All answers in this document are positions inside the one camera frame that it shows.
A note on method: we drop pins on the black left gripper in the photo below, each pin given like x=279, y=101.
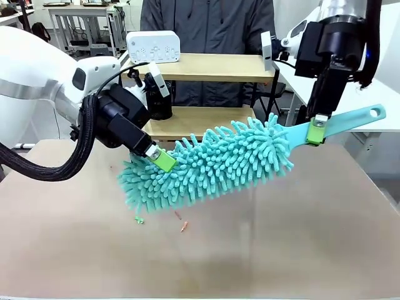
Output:
x=122, y=118

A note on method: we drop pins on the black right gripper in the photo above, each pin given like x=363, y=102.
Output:
x=337, y=47

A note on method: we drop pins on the teal chenille duster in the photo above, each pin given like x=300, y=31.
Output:
x=225, y=162

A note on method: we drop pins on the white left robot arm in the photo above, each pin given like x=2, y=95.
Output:
x=37, y=87

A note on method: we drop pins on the black mesh pen holder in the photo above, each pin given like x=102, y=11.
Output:
x=161, y=106

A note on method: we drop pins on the black chair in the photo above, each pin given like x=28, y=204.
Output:
x=279, y=92

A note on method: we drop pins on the small green paper scrap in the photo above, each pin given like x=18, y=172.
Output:
x=139, y=220

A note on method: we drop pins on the large white table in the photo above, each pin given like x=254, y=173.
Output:
x=375, y=103

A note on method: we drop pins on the white electronic device with buttons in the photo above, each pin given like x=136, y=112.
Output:
x=153, y=47

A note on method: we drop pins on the grey plastic step stool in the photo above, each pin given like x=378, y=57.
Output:
x=100, y=50

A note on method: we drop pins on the person in grey jacket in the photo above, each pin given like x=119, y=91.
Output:
x=206, y=28

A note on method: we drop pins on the black backpack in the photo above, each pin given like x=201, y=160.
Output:
x=40, y=31

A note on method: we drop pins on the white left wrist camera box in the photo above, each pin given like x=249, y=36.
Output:
x=157, y=79

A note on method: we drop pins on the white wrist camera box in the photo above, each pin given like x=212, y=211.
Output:
x=157, y=79
x=267, y=51

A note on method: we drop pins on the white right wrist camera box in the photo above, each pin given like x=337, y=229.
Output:
x=267, y=51

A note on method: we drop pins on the wooden two-tier shelf black frame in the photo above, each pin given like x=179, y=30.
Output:
x=218, y=67

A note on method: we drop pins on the metal frame workbench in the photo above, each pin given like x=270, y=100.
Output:
x=81, y=7

